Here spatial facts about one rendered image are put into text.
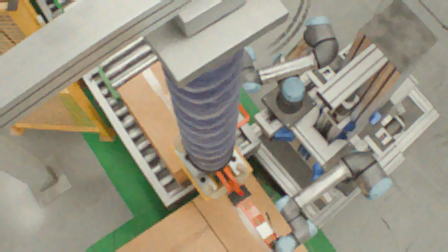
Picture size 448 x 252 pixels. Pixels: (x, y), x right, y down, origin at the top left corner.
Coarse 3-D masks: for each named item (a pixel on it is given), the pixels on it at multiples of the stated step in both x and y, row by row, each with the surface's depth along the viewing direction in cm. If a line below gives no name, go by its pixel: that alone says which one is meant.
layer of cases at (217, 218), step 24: (264, 192) 349; (168, 216) 345; (192, 216) 345; (216, 216) 345; (240, 216) 345; (264, 216) 345; (144, 240) 341; (168, 240) 341; (192, 240) 341; (216, 240) 341; (240, 240) 341
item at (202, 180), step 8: (176, 152) 295; (184, 152) 295; (184, 160) 294; (184, 168) 293; (192, 176) 292; (200, 176) 292; (208, 176) 292; (200, 184) 291; (216, 184) 291; (200, 192) 290
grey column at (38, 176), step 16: (0, 144) 292; (16, 144) 334; (0, 160) 308; (16, 160) 323; (32, 160) 354; (48, 160) 407; (16, 176) 344; (32, 176) 363; (48, 176) 383; (64, 176) 404; (32, 192) 401; (48, 192) 401
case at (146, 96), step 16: (160, 64) 327; (144, 80) 324; (160, 80) 324; (128, 96) 322; (144, 96) 322; (160, 96) 322; (144, 112) 320; (160, 112) 320; (144, 128) 317; (160, 128) 317; (176, 128) 317; (160, 144) 315; (176, 160) 312; (176, 176) 320
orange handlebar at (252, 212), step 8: (240, 104) 290; (248, 120) 288; (224, 168) 281; (232, 176) 280; (224, 184) 279; (248, 200) 277; (256, 208) 276; (248, 216) 274; (256, 216) 275; (256, 224) 274; (264, 240) 272
